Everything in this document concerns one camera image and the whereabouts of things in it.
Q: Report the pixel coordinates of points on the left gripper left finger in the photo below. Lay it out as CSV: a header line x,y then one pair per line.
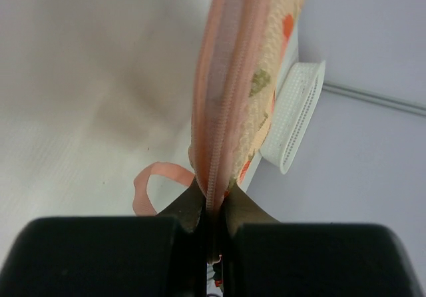
x,y
160,255

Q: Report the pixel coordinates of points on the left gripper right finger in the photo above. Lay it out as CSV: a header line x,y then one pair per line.
x,y
265,257

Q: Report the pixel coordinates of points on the floral mesh laundry bag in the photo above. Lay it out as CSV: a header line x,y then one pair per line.
x,y
235,84

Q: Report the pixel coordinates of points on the white perforated plastic basket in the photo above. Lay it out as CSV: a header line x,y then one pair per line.
x,y
294,106

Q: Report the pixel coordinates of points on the right aluminium frame post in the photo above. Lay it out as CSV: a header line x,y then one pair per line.
x,y
376,98

